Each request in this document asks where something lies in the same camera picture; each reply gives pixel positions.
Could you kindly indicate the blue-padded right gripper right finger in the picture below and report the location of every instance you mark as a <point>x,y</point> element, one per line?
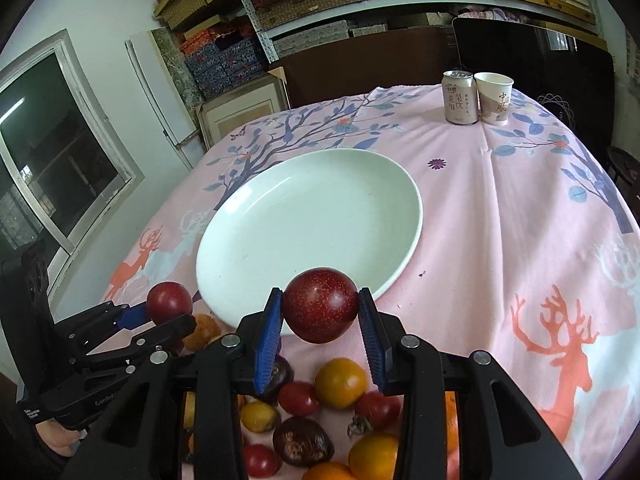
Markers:
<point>501,435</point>

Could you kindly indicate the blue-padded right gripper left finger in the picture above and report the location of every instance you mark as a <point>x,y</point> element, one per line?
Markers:
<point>139,434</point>

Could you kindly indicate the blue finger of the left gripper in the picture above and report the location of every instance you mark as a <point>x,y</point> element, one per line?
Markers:
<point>109,316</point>

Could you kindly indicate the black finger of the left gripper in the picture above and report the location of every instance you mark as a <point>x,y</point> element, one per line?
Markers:
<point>164,336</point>

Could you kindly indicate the small dark red plum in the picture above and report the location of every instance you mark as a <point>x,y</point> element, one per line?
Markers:
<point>166,301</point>

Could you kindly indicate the yellow-orange tomato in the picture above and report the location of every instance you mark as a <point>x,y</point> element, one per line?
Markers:
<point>374,457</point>

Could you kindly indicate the small orange mandarin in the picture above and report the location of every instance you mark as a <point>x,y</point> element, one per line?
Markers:
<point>328,471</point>

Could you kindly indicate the person's left hand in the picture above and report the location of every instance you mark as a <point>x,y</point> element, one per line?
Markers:
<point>59,439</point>

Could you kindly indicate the small orange fruit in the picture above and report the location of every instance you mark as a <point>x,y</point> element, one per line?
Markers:
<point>205,331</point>

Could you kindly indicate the large orange mandarin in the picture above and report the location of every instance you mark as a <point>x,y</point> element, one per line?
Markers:
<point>451,422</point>

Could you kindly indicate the olive yellow small fruit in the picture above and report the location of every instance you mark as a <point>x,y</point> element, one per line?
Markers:
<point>259,417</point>

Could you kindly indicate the red cherry tomato front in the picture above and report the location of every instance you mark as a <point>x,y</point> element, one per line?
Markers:
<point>260,461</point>

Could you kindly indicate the dark mangosteen back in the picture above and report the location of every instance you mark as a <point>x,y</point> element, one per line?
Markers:
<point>281,375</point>

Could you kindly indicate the dark mangosteen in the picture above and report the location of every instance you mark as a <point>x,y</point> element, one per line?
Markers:
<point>281,375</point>
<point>302,442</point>

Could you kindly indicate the red cherry tomato centre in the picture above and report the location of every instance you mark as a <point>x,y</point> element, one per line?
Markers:
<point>299,399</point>

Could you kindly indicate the dark mangosteen front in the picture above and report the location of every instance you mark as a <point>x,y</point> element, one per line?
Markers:
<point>302,442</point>

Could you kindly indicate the red cherry tomato with stem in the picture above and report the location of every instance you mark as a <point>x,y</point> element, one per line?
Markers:
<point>374,412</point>

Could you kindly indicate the green-orange tomato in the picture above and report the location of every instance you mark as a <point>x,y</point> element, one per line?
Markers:
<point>339,383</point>

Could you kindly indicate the white oval plate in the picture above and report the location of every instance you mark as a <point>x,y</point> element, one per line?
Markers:
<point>355,211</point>

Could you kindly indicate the white board leaning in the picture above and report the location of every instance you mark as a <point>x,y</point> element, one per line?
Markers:
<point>159,88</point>

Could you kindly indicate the framed picture leaning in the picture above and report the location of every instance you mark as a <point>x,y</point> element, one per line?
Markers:
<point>262,96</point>

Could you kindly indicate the white metal shelf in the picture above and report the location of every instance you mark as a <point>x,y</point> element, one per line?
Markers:
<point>267,35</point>

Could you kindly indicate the white paper cup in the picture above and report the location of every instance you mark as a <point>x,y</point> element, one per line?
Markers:
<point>494,92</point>

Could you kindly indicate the pink drink can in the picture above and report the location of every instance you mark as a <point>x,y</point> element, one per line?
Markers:
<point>460,97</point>

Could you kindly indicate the dark cabinet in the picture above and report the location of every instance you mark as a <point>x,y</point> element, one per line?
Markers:
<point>403,57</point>

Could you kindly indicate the window with white frame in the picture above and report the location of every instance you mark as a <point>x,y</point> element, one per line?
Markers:
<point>63,166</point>

